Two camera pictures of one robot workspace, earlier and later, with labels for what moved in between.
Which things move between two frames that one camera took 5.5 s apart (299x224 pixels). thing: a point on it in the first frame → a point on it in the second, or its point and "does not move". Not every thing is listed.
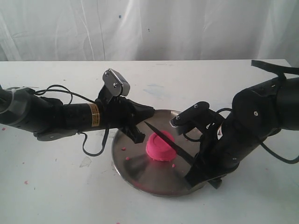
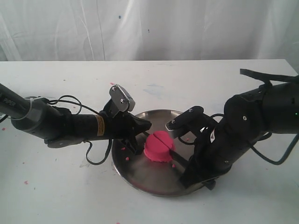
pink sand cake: (159, 149) does not move
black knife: (176, 147) → (182, 161)
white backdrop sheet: (149, 30) does not move
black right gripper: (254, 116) does not move
